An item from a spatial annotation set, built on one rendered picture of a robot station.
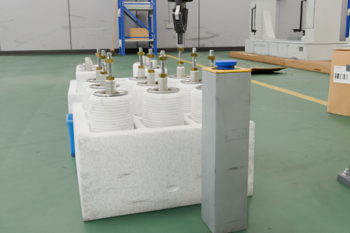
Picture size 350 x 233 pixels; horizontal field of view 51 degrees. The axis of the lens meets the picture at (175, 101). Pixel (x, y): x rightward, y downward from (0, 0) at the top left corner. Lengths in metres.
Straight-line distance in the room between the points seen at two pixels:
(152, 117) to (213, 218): 0.25
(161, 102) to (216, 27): 6.63
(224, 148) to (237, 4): 6.92
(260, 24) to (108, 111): 4.63
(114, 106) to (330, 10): 3.54
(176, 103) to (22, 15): 6.39
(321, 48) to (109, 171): 3.51
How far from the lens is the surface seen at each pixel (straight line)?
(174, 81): 1.06
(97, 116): 0.79
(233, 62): 0.68
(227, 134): 0.68
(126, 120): 0.79
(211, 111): 0.68
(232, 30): 7.51
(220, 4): 7.44
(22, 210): 0.91
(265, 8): 5.35
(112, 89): 0.81
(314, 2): 4.07
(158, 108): 0.80
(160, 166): 0.80
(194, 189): 0.84
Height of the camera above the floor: 0.38
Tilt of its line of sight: 11 degrees down
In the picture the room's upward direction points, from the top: 1 degrees counter-clockwise
